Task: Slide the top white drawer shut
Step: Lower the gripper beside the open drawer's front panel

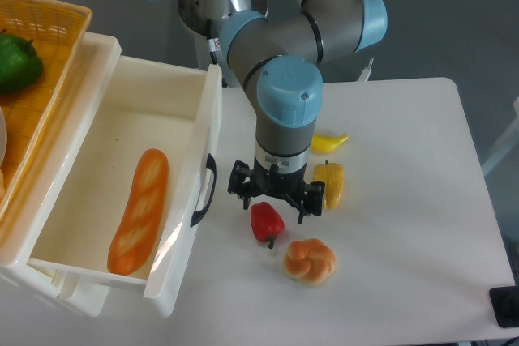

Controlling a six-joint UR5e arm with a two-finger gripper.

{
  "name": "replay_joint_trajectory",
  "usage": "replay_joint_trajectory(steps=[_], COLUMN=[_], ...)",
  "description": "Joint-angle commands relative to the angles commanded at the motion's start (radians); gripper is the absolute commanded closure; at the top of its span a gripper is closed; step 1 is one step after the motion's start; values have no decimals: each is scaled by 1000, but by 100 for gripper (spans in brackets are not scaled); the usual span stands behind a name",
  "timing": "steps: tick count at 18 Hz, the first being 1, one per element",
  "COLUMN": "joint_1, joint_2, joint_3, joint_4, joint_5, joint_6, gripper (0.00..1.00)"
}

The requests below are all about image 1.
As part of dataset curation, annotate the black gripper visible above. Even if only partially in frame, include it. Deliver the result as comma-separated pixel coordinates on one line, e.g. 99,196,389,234
227,154,325,224

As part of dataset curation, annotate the white drawer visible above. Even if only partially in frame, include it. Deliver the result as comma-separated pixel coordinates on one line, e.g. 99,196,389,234
29,57,222,317

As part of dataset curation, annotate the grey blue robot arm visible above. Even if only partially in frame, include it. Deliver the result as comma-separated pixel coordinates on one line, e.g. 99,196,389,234
178,0,388,217

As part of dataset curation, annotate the red bell pepper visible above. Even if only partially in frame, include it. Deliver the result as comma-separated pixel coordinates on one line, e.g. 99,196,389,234
251,202,285,250

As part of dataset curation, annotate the yellow bell pepper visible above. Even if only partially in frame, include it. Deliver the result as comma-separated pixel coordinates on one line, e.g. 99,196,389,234
314,160,345,209

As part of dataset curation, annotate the yellow banana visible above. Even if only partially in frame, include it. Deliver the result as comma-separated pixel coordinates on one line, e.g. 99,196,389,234
311,134,349,154

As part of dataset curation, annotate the knotted bread roll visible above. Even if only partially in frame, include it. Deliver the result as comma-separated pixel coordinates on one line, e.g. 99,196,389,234
283,238,337,287

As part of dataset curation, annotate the orange baguette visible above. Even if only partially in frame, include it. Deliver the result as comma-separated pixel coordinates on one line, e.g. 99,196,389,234
107,148,169,276

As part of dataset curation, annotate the black device at edge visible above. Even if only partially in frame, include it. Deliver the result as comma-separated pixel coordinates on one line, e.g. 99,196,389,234
489,286,519,328

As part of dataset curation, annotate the yellow woven basket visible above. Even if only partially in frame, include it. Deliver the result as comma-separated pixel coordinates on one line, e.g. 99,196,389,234
1,0,92,214

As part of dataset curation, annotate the white object in basket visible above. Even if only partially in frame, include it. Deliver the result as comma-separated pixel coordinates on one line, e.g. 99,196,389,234
0,109,8,164

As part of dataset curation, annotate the green bell pepper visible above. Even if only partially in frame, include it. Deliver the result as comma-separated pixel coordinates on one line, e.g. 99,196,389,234
1,30,44,95

